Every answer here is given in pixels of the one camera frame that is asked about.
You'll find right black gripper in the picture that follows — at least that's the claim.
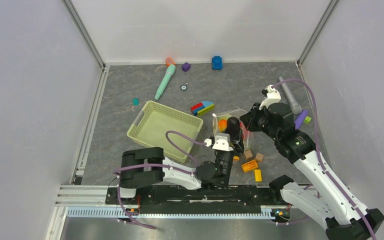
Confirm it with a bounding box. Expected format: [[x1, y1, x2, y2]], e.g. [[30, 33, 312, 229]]
[[239, 102, 280, 141]]

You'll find clear polka dot zip bag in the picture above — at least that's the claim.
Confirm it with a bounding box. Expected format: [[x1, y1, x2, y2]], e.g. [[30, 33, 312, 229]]
[[212, 109, 254, 153]]

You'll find green orange toy mango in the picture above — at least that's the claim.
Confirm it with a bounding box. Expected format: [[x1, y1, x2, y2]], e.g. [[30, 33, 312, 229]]
[[217, 119, 227, 133]]

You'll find purple toy eggplant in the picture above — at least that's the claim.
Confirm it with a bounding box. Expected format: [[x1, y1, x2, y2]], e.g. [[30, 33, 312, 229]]
[[224, 116, 242, 140]]

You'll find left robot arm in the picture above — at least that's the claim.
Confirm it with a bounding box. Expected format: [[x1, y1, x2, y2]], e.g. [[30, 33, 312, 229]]
[[114, 137, 239, 204]]

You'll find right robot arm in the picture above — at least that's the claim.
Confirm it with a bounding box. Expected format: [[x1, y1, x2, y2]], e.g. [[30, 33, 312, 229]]
[[239, 102, 384, 240]]

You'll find tan cube left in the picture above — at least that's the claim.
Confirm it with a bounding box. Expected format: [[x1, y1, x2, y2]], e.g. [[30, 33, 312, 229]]
[[243, 149, 253, 160]]

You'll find tan cube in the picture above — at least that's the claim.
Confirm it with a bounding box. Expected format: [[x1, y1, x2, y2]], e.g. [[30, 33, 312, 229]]
[[254, 152, 264, 162], [243, 149, 253, 160]]

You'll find grey toy microphone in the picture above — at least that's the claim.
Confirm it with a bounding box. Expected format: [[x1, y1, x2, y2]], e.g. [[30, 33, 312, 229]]
[[281, 83, 303, 115]]

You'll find purple toy cylinder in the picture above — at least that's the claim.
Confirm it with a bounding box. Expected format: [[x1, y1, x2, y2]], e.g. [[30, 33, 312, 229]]
[[294, 109, 308, 129]]

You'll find translucent orange brick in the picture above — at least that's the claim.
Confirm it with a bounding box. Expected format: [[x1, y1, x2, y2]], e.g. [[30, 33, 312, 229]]
[[241, 159, 259, 173]]

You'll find small lime green block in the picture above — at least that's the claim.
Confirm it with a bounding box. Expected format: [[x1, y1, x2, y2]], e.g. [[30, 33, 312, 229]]
[[303, 116, 312, 124]]

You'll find tan cube right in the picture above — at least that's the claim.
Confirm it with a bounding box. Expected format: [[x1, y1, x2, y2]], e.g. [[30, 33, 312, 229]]
[[254, 152, 264, 162]]

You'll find yellow brick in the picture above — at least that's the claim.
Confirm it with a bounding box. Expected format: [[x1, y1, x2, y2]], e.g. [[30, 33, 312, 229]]
[[253, 169, 263, 183]]

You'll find red blue green block stack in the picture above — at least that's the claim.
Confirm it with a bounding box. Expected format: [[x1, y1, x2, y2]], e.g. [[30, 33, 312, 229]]
[[190, 100, 215, 117]]

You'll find light green plastic basket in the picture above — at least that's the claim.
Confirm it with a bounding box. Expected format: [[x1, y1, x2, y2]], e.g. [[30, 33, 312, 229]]
[[126, 100, 204, 164]]

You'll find green poker chip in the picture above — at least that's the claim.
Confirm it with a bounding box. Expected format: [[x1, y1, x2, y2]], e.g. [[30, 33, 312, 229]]
[[180, 85, 188, 91]]

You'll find purple building block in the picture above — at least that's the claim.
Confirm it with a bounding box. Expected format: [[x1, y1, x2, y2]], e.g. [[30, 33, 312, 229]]
[[181, 62, 191, 72]]

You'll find teal toy microphone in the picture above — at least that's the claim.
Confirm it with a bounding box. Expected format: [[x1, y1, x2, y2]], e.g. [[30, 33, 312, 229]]
[[154, 64, 176, 101]]

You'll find small teal block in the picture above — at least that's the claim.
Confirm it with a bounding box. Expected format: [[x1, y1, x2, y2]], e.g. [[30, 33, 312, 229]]
[[132, 97, 139, 106]]

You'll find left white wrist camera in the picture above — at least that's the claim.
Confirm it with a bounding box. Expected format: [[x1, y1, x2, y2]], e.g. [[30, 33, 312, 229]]
[[211, 133, 234, 152]]

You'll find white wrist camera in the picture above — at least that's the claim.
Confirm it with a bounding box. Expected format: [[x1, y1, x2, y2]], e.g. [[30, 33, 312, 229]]
[[211, 133, 234, 152], [259, 85, 281, 110]]

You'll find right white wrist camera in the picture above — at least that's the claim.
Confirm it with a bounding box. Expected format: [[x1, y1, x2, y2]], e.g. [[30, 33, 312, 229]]
[[259, 85, 281, 110]]

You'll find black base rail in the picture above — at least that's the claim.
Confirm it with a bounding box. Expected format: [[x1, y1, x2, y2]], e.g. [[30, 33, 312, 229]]
[[121, 185, 288, 214]]

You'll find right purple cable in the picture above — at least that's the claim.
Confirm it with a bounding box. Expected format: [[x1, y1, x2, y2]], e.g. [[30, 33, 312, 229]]
[[271, 78, 378, 240]]

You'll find orange wire shape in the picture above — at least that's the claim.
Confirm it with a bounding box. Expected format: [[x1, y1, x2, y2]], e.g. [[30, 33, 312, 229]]
[[165, 57, 176, 67]]

